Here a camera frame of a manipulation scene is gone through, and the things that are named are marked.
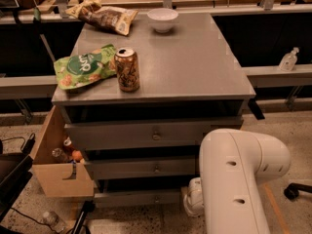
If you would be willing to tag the grey drawer cabinet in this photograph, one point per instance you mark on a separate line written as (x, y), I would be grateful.
(188, 72)

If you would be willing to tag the bottle in wooden box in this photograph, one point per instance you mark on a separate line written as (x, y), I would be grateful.
(60, 156)

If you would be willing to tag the white bowl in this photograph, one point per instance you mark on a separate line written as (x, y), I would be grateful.
(162, 19)

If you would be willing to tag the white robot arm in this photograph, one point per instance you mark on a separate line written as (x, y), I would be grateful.
(232, 164)

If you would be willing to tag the wooden side box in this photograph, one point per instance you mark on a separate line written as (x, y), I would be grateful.
(58, 179)

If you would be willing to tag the black chair base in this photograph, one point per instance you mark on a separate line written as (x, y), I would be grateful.
(293, 189)

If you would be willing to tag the orange fruit in box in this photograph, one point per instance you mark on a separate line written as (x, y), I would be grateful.
(77, 155)

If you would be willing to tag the clear plastic floor bottle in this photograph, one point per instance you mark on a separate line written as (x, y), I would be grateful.
(54, 221)

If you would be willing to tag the grey bottom drawer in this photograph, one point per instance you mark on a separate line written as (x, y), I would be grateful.
(137, 198)

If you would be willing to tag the brown chip bag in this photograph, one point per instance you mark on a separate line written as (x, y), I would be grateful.
(107, 18)

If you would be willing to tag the brown soda can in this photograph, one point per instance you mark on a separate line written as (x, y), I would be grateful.
(126, 63)

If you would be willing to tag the green snack bag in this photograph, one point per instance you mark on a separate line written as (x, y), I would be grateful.
(83, 70)

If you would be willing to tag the clear sanitizer bottle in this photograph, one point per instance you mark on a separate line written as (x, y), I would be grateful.
(289, 60)

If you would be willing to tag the grey top drawer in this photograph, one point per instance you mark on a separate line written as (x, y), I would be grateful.
(146, 133)

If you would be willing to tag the black equipment at left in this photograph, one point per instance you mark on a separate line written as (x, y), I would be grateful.
(14, 176)

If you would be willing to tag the grey drawer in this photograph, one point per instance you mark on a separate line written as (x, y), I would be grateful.
(146, 133)
(142, 167)
(137, 198)

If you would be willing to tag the grey middle drawer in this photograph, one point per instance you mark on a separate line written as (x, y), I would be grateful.
(142, 167)

